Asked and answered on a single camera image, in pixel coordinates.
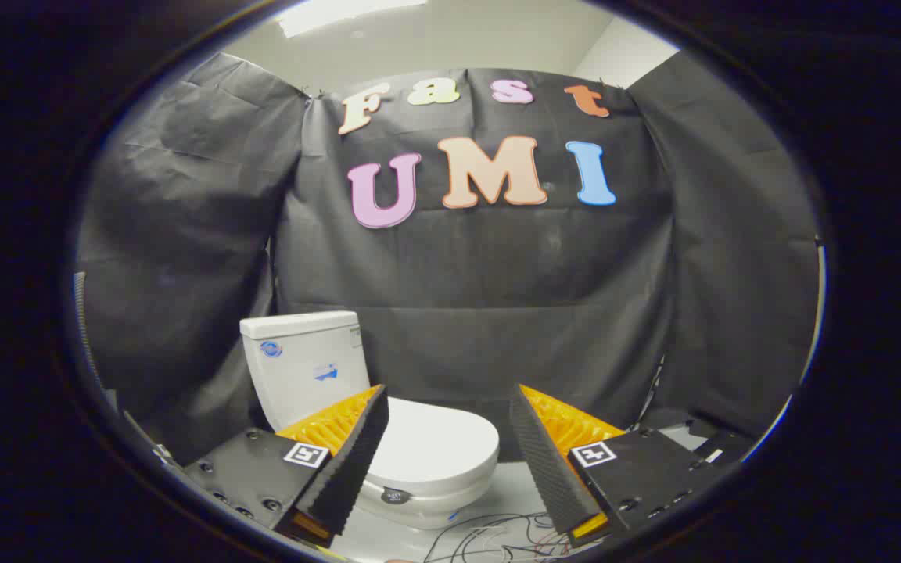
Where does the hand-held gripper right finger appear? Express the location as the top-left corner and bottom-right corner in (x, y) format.
(508, 383), (725, 548)

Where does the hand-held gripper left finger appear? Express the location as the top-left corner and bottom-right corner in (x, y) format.
(183, 384), (390, 548)

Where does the white toilet lid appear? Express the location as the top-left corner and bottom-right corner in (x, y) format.
(364, 397), (501, 498)

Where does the white toilet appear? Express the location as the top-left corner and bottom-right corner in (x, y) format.
(240, 311), (501, 532)

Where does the white toilet tank cover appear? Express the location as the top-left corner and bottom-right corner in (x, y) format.
(240, 311), (361, 340)

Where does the black backdrop cloth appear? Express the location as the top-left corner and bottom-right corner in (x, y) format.
(75, 51), (820, 466)

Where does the tangle of thin cables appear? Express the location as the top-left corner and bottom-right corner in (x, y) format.
(423, 511), (578, 563)

